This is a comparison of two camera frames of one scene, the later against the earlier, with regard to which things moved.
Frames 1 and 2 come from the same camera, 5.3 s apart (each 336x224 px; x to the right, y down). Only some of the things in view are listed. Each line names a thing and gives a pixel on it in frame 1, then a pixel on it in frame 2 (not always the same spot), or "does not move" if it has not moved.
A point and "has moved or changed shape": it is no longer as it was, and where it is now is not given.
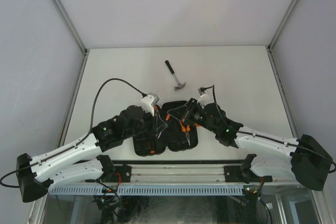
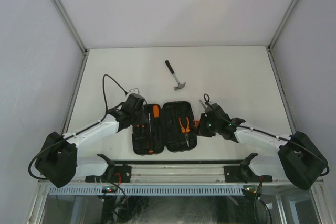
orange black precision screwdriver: (168, 117) has moved or changed shape
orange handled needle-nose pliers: (186, 130) does not move
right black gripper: (191, 106) to (200, 129)
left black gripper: (153, 130) to (142, 119)
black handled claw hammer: (180, 86) does not move
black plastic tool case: (169, 131) does not move
